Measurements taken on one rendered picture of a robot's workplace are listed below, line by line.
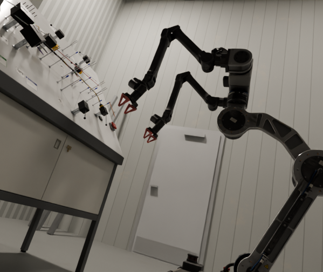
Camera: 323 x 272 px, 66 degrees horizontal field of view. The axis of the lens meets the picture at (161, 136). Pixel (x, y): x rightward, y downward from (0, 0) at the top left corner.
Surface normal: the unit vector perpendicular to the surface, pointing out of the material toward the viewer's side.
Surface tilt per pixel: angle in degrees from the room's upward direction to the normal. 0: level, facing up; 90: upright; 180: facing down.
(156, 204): 90
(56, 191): 90
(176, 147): 90
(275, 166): 90
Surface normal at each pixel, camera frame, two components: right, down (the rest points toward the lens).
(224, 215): -0.25, -0.40
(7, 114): 0.90, 0.08
